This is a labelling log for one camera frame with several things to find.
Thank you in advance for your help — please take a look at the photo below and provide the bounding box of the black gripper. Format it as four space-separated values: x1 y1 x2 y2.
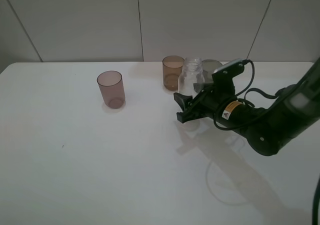
173 83 252 129

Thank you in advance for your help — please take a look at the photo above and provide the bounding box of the clear glass water bottle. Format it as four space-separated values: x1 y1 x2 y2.
177 57 205 111

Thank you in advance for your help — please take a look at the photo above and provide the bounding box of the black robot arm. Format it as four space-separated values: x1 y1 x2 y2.
173 59 320 156

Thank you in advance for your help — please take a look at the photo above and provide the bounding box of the grey translucent plastic cup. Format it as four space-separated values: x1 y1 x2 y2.
202 59 223 84

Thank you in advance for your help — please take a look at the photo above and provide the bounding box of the amber translucent plastic cup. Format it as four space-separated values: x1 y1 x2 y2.
162 55 185 91

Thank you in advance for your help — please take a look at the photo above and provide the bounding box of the pink translucent plastic cup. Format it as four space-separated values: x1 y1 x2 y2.
97 70 126 109

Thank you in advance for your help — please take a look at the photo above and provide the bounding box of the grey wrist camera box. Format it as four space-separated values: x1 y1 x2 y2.
211 58 245 83

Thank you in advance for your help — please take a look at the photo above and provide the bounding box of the black camera cable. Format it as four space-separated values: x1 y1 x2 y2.
212 59 276 131

